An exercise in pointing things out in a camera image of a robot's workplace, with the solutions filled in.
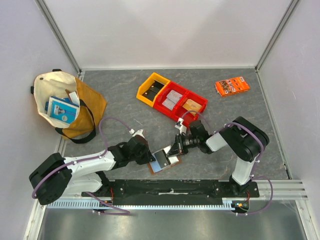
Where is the silver card stack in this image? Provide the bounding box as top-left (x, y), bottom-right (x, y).
top-left (162, 90), bottom-right (183, 111)

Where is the red bin with silver cards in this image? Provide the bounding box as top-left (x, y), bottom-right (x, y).
top-left (153, 81), bottom-right (188, 119)

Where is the aluminium frame rail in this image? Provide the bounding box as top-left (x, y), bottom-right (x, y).
top-left (45, 179), bottom-right (308, 211)

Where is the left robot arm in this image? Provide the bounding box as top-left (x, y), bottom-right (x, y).
top-left (29, 134), bottom-right (155, 206)

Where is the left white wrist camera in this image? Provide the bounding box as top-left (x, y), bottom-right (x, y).
top-left (129, 128), bottom-right (145, 139)

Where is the yellow plastic bin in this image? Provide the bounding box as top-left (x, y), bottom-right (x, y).
top-left (136, 72), bottom-right (171, 108)

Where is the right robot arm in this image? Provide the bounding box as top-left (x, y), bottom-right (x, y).
top-left (166, 116), bottom-right (270, 197)

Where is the blue and white booklet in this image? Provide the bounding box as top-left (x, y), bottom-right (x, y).
top-left (46, 96), bottom-right (80, 124)

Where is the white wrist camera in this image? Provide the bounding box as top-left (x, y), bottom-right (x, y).
top-left (174, 117), bottom-right (187, 135)
top-left (129, 128), bottom-right (145, 139)

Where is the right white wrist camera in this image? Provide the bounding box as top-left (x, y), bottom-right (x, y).
top-left (174, 117), bottom-right (187, 135)

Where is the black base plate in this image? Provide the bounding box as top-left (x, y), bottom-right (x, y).
top-left (93, 179), bottom-right (260, 199)

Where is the orange printed box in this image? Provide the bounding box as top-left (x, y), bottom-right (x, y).
top-left (214, 76), bottom-right (250, 97)

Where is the brown leather card holder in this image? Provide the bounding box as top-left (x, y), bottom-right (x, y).
top-left (148, 146), bottom-right (181, 174)

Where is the red bin with gold cards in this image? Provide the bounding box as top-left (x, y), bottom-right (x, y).
top-left (171, 90), bottom-right (208, 125)

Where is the gold card stack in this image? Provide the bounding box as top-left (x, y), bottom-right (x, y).
top-left (182, 98), bottom-right (202, 116)

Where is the black card stack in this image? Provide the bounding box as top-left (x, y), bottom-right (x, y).
top-left (142, 80), bottom-right (165, 101)

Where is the white and tan tote bag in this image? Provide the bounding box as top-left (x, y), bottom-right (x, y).
top-left (30, 69), bottom-right (107, 144)

